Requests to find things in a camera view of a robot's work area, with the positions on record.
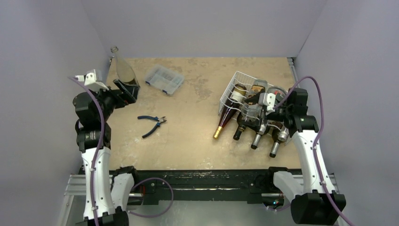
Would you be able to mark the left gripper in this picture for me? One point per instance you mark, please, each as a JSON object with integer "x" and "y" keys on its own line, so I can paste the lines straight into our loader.
{"x": 125, "y": 93}

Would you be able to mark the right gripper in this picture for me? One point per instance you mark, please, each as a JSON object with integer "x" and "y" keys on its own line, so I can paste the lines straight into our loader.
{"x": 264, "y": 115}

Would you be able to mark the round clear bottle silver cap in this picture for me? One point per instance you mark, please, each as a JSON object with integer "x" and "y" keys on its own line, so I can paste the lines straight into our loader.
{"x": 280, "y": 94}

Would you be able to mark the tall clear glass bottle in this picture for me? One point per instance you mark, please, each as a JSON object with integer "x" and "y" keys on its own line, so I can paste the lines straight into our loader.
{"x": 124, "y": 71}

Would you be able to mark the square bottle gold black cap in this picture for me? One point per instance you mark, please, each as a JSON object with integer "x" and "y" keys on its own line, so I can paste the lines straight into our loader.
{"x": 259, "y": 86}

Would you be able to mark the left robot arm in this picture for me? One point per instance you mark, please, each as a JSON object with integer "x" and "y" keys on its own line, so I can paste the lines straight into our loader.
{"x": 93, "y": 149}

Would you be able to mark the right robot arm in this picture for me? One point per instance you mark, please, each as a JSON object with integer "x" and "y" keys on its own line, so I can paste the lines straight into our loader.
{"x": 315, "y": 201}

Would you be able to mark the dark bottle black cap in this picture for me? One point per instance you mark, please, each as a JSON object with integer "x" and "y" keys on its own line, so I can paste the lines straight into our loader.
{"x": 241, "y": 127}

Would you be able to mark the amber bottle gold foil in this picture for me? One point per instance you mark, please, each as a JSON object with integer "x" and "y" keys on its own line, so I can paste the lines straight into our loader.
{"x": 230, "y": 106}

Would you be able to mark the clear plastic compartment box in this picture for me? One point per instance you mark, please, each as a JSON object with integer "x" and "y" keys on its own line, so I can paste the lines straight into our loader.
{"x": 164, "y": 79}

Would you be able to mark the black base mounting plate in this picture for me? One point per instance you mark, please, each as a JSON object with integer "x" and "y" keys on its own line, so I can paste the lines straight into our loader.
{"x": 236, "y": 185}

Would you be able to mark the white wire wine rack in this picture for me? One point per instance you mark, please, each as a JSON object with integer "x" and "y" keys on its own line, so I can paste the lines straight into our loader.
{"x": 247, "y": 111}

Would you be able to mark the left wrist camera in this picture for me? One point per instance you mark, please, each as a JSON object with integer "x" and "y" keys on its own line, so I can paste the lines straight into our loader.
{"x": 93, "y": 80}

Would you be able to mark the aluminium frame rail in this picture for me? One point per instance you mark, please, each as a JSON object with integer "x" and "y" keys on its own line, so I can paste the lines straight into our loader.
{"x": 73, "y": 202}

